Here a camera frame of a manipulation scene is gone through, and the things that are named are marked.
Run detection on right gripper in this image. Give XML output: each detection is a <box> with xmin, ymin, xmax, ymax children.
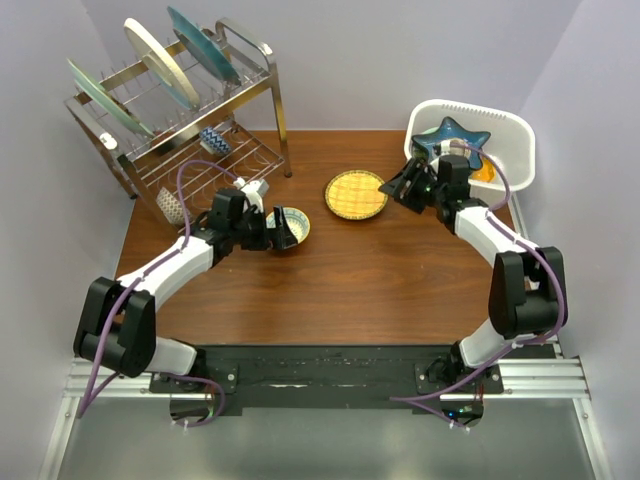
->
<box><xmin>379</xmin><ymin>159</ymin><xmax>446</xmax><ymax>215</ymax></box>

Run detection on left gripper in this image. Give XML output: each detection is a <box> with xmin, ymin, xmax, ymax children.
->
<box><xmin>230</xmin><ymin>205</ymin><xmax>296</xmax><ymax>251</ymax></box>

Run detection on yellow patterned plate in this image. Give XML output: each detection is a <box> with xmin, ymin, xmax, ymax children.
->
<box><xmin>324</xmin><ymin>170</ymin><xmax>387</xmax><ymax>221</ymax></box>

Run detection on black dish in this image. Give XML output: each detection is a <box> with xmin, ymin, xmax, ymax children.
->
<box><xmin>410</xmin><ymin>116</ymin><xmax>491</xmax><ymax>171</ymax></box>

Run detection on orange polka dot plate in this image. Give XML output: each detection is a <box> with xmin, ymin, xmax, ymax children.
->
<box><xmin>470</xmin><ymin>159</ymin><xmax>496</xmax><ymax>183</ymax></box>

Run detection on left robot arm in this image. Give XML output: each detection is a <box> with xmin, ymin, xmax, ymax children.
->
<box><xmin>73</xmin><ymin>188</ymin><xmax>298</xmax><ymax>392</ymax></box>

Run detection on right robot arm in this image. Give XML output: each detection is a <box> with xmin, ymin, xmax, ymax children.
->
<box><xmin>379</xmin><ymin>155</ymin><xmax>568</xmax><ymax>393</ymax></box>

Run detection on white plastic bin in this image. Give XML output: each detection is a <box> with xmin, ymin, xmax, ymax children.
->
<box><xmin>404</xmin><ymin>99</ymin><xmax>536</xmax><ymax>193</ymax></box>

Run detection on small daisy bowl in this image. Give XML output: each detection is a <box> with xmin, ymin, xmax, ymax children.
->
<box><xmin>265</xmin><ymin>206</ymin><xmax>311</xmax><ymax>250</ymax></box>

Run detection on grey patterned cup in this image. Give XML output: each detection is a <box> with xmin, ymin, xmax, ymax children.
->
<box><xmin>156</xmin><ymin>187</ymin><xmax>191</xmax><ymax>227</ymax></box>

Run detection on blue zigzag bowl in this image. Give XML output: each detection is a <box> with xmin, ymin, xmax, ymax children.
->
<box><xmin>199</xmin><ymin>127</ymin><xmax>232</xmax><ymax>156</ymax></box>

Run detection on metal dish rack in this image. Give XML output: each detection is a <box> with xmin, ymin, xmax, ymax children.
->
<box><xmin>65</xmin><ymin>9</ymin><xmax>292</xmax><ymax>229</ymax></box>

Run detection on teal plate in rack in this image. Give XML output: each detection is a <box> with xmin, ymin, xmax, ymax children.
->
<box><xmin>167</xmin><ymin>6</ymin><xmax>241</xmax><ymax>86</ymax></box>

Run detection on cream plate in rack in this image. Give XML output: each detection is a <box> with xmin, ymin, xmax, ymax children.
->
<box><xmin>123</xmin><ymin>18</ymin><xmax>201</xmax><ymax>112</ymax></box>

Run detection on green plate in rack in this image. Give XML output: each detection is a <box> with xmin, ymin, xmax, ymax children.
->
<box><xmin>67</xmin><ymin>59</ymin><xmax>154</xmax><ymax>138</ymax></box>

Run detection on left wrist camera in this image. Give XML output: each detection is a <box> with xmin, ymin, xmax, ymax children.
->
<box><xmin>233</xmin><ymin>177</ymin><xmax>269</xmax><ymax>212</ymax></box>

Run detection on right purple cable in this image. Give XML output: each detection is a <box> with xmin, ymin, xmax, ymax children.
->
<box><xmin>389</xmin><ymin>144</ymin><xmax>569</xmax><ymax>429</ymax></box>

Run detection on purple cable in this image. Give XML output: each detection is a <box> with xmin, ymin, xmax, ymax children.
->
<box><xmin>75</xmin><ymin>159</ymin><xmax>246</xmax><ymax>427</ymax></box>
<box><xmin>389</xmin><ymin>144</ymin><xmax>569</xmax><ymax>429</ymax></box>

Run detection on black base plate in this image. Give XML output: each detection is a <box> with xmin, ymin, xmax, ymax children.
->
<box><xmin>87</xmin><ymin>342</ymin><xmax>556</xmax><ymax>419</ymax></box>

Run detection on aluminium rail frame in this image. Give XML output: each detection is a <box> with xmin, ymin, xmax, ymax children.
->
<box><xmin>37</xmin><ymin>184</ymin><xmax>614</xmax><ymax>480</ymax></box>

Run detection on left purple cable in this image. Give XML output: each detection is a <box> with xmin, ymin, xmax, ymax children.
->
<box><xmin>75</xmin><ymin>159</ymin><xmax>246</xmax><ymax>427</ymax></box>

